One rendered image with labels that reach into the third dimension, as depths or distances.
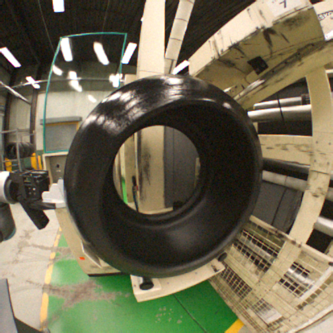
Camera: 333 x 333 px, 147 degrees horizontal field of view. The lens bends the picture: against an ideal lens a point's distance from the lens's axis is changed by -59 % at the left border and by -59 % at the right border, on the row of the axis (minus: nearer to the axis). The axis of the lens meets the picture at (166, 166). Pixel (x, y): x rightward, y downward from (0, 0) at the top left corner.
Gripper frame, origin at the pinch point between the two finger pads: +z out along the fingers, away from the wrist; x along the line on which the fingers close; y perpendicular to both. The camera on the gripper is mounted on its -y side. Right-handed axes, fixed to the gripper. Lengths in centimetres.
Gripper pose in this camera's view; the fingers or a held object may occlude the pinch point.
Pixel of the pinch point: (73, 203)
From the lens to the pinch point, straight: 35.2
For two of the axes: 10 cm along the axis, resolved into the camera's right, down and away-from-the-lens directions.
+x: -3.4, -1.7, 9.2
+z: 9.3, 0.5, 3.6
